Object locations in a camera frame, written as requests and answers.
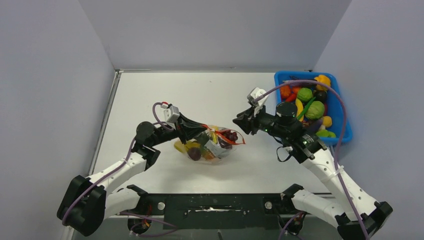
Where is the toy yellow banana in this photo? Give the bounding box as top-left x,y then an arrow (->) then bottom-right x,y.
295,98 -> 304,122

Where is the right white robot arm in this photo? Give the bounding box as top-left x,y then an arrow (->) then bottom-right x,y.
232,102 -> 393,240

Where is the toy yellow mango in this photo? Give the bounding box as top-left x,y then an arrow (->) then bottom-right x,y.
173,140 -> 200,154

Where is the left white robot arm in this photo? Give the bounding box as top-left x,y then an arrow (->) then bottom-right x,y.
57,115 -> 207,236

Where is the purple cable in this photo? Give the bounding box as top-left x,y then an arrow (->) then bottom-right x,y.
61,101 -> 176,227
253,79 -> 370,240

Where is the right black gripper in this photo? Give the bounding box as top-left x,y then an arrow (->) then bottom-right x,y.
233,102 -> 288,140

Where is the blue plastic bin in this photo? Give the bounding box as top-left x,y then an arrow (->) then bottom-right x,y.
273,70 -> 353,147

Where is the toy red chili pepper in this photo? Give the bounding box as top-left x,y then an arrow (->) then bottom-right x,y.
285,92 -> 297,103

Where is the toy light green cabbage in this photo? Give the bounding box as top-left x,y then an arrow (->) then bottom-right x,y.
304,101 -> 326,120

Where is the toy small yellow fruit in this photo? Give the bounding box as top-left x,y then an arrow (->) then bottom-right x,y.
322,116 -> 333,128

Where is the toy green lime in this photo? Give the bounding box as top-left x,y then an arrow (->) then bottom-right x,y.
315,129 -> 336,138

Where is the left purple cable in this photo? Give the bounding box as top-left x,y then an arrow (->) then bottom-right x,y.
61,101 -> 176,227

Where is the toy orange bell pepper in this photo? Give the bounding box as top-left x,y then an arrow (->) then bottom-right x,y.
314,74 -> 331,92

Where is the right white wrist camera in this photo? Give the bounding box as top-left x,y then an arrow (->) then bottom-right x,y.
247,87 -> 268,117

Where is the clear zip top bag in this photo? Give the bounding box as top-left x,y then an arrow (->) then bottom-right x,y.
180,125 -> 246,163

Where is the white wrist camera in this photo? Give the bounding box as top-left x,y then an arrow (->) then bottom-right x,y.
163,104 -> 180,125
247,87 -> 268,117

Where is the toy dark avocado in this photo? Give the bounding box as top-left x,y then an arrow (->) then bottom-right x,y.
313,90 -> 328,104

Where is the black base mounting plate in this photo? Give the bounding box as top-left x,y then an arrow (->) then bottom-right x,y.
127,184 -> 298,237

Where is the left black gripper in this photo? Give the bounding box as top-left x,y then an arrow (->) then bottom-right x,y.
150,113 -> 207,148

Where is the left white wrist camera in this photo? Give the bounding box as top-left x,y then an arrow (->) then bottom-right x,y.
163,104 -> 180,125

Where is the toy green custard apple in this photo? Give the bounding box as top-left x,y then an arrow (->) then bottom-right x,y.
296,87 -> 314,103

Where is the toy dark passion fruit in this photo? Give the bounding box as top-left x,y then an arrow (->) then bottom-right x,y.
187,147 -> 202,161

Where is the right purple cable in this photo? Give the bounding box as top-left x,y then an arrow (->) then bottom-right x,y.
253,79 -> 370,240

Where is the toy green chili pepper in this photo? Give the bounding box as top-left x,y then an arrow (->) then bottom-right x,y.
296,97 -> 316,122

